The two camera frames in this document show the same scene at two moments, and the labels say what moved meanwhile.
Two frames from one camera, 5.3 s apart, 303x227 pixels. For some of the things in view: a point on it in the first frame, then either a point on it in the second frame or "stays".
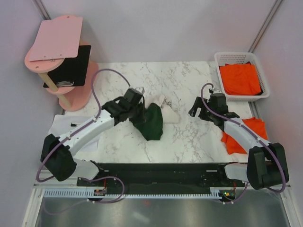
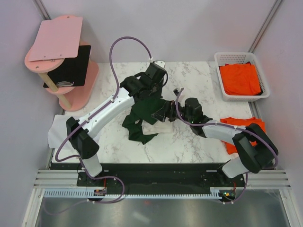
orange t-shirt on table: x=256 y=125 stays
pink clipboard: x=58 y=38 stays
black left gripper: x=138 y=119 -> x=160 y=91
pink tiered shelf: x=71 y=99 stays
